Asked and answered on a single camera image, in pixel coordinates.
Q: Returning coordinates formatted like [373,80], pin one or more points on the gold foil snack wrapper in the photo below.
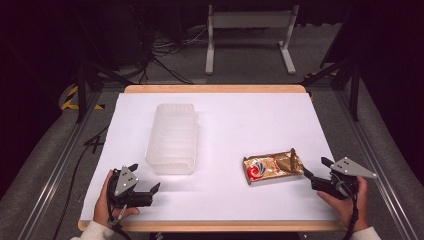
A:
[271,166]

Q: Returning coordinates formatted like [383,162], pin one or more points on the person's right hand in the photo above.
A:
[348,208]

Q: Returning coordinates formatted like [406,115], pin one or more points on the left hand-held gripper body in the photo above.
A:
[124,181]

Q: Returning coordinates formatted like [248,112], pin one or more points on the black tripod stand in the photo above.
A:
[355,96]
[81,93]

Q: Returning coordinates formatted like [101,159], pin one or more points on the white metal stand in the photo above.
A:
[250,20]

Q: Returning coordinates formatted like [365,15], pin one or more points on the aluminium floor rail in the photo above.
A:
[63,160]
[370,156]

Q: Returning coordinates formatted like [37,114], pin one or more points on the person's left hand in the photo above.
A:
[101,205]

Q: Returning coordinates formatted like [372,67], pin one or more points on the white paper sheet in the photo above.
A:
[233,123]

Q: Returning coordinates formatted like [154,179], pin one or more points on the translucent plastic container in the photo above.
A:
[172,138]

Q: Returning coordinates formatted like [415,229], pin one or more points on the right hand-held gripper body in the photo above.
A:
[338,185]

